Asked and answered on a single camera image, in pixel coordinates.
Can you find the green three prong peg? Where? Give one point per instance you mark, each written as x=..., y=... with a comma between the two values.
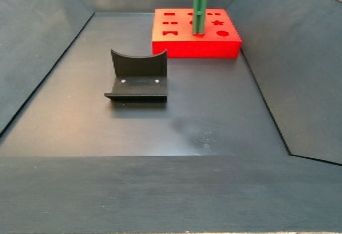
x=199, y=7

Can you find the red shape sorting board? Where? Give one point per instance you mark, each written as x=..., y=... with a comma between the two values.
x=172, y=35

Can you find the black curved holder stand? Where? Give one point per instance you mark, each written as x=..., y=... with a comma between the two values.
x=140, y=77

